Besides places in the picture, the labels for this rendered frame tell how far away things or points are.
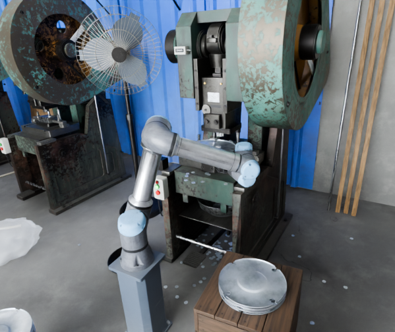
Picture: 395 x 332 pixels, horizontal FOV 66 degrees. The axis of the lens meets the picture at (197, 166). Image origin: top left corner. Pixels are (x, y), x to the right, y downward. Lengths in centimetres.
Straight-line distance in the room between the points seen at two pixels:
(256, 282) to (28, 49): 206
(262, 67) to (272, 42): 10
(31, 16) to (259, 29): 172
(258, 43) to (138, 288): 112
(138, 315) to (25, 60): 180
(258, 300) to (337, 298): 74
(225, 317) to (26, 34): 212
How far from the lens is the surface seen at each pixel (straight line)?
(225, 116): 173
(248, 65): 129
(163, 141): 116
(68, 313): 201
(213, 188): 173
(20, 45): 249
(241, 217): 167
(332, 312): 193
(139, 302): 152
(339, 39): 277
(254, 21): 128
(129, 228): 132
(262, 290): 141
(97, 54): 233
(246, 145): 134
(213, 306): 139
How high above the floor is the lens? 137
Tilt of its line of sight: 23 degrees down
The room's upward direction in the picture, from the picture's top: 3 degrees counter-clockwise
